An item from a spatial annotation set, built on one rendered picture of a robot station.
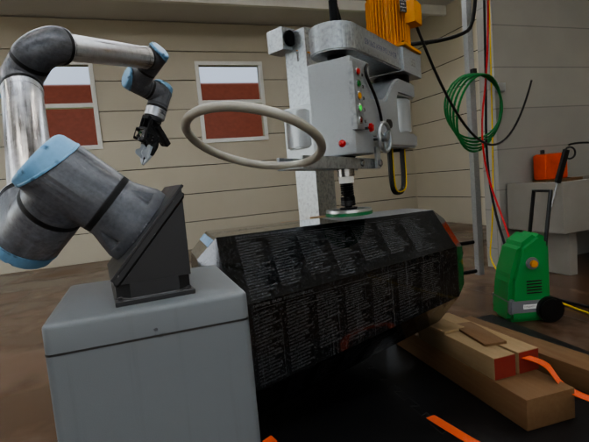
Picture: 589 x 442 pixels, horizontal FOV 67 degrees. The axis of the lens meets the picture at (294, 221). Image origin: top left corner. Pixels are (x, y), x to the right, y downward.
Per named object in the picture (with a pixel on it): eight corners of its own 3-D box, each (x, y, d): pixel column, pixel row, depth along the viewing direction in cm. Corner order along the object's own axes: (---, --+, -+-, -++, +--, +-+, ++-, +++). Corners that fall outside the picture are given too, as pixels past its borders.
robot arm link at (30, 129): (17, 225, 93) (3, 34, 133) (-15, 273, 100) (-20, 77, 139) (88, 238, 105) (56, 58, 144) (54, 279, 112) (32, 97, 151)
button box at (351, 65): (359, 130, 196) (355, 64, 193) (365, 129, 194) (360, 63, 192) (351, 129, 189) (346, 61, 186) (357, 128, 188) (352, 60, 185)
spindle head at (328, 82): (349, 163, 232) (342, 76, 228) (388, 160, 220) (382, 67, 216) (313, 165, 203) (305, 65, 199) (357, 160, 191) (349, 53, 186)
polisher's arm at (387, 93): (386, 168, 274) (381, 87, 269) (423, 165, 261) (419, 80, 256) (329, 172, 213) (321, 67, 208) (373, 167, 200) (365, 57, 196)
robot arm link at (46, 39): (18, 10, 125) (159, 39, 187) (1, 44, 130) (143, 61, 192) (46, 40, 125) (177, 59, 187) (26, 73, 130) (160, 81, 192)
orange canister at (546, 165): (527, 184, 451) (525, 151, 448) (563, 180, 468) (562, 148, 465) (545, 183, 430) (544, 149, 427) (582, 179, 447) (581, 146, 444)
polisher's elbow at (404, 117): (372, 137, 258) (369, 103, 256) (389, 137, 271) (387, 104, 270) (400, 132, 244) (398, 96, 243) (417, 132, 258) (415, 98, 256)
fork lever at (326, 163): (350, 171, 230) (349, 161, 230) (384, 167, 219) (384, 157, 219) (270, 172, 173) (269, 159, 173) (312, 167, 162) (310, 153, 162)
